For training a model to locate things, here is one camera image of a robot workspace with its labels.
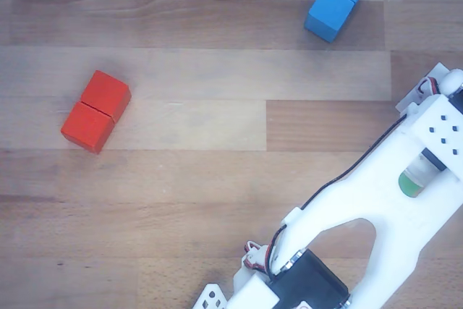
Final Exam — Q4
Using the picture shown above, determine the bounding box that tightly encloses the red wooden block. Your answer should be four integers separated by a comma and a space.
60, 69, 132, 155

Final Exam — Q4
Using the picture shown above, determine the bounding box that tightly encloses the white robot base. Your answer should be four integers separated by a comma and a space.
191, 273, 281, 309

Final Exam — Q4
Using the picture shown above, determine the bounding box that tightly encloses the green wooden block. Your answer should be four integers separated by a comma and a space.
397, 174, 425, 197

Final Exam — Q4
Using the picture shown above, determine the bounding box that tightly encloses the blue wooden block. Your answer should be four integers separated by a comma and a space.
303, 0, 374, 43

